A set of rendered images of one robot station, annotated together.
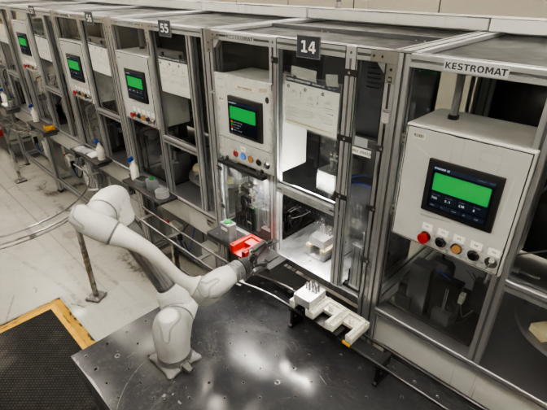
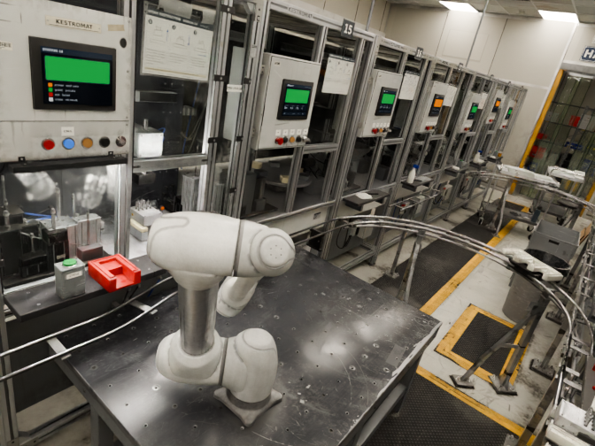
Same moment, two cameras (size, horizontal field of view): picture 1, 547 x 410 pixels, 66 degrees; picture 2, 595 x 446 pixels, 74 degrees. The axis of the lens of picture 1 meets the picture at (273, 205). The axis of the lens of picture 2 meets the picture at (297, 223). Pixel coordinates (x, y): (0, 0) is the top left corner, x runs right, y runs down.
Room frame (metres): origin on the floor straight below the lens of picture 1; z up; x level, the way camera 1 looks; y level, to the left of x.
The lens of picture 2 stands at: (1.54, 1.53, 1.82)
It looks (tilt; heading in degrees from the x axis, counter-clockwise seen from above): 22 degrees down; 259
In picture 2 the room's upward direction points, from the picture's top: 12 degrees clockwise
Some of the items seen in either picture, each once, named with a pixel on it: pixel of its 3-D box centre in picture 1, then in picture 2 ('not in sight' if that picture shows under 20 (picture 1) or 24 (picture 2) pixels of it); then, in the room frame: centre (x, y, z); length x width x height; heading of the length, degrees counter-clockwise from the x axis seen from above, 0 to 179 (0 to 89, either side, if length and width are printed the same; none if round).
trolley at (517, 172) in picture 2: not in sight; (516, 199); (-2.67, -3.64, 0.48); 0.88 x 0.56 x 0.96; 153
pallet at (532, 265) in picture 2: not in sight; (529, 266); (-0.46, -0.57, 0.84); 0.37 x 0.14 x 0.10; 103
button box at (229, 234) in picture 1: (229, 230); (69, 276); (2.05, 0.25, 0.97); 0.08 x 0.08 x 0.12; 45
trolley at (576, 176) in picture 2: not in sight; (556, 196); (-3.86, -4.25, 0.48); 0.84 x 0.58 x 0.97; 53
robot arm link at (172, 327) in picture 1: (171, 331); (251, 360); (1.39, 0.47, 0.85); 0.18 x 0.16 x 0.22; 178
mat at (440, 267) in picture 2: not in sight; (475, 236); (-1.85, -3.12, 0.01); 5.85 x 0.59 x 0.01; 45
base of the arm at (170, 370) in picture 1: (177, 356); (252, 388); (1.37, 0.45, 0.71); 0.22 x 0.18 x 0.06; 45
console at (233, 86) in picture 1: (259, 118); (50, 79); (2.15, 0.07, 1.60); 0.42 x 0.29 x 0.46; 45
